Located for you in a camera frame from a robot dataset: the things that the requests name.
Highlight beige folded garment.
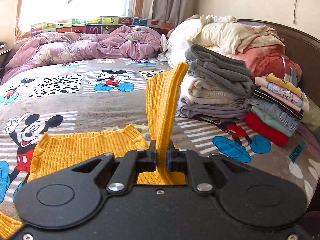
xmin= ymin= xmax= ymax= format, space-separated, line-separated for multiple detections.
xmin=179 ymin=76 xmax=250 ymax=105

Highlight folded denim jeans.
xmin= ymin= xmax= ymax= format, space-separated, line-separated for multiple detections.
xmin=246 ymin=96 xmax=300 ymax=133

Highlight dark grey folded garment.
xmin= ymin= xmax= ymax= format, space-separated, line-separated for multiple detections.
xmin=184 ymin=44 xmax=255 ymax=97

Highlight yellow knit sweater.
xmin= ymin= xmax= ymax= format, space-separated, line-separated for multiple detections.
xmin=0 ymin=62 xmax=190 ymax=240

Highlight colourful alphabet foam mat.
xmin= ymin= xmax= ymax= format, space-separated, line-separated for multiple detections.
xmin=30 ymin=16 xmax=175 ymax=34

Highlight red folded garment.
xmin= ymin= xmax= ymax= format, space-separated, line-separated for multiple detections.
xmin=244 ymin=112 xmax=289 ymax=147

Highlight dark wooden headboard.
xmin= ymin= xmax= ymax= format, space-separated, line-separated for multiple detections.
xmin=236 ymin=19 xmax=320 ymax=90

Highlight yellow folded garment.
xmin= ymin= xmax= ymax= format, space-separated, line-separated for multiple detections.
xmin=265 ymin=73 xmax=303 ymax=97

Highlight floral folded garment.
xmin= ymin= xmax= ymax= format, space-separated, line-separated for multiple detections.
xmin=266 ymin=81 xmax=304 ymax=108

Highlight lilac folded garment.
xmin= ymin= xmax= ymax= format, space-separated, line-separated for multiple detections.
xmin=177 ymin=100 xmax=253 ymax=120

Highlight cartoon mouse printed blanket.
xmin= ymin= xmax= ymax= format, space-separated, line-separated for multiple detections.
xmin=0 ymin=57 xmax=320 ymax=220

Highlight purple quilt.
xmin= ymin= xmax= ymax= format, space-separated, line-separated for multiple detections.
xmin=0 ymin=25 xmax=163 ymax=85

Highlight dark striped folded garment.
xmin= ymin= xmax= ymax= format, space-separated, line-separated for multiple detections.
xmin=254 ymin=87 xmax=304 ymax=120

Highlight olive green cloth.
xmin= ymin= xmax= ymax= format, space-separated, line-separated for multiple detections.
xmin=301 ymin=92 xmax=320 ymax=135

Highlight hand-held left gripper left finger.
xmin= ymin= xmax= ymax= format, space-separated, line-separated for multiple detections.
xmin=71 ymin=140 xmax=158 ymax=195

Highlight pink red quilt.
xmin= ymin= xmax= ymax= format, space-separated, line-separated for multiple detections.
xmin=217 ymin=44 xmax=302 ymax=85

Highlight cream quilt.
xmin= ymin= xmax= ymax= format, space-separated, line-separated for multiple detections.
xmin=192 ymin=15 xmax=285 ymax=54

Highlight dark maroon cloth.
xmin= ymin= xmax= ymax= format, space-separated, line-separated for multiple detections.
xmin=299 ymin=211 xmax=320 ymax=240

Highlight mint green folded garment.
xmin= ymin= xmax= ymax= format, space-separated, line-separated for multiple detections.
xmin=251 ymin=105 xmax=294 ymax=137

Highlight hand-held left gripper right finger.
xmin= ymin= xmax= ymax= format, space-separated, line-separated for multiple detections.
xmin=167 ymin=140 xmax=253 ymax=195

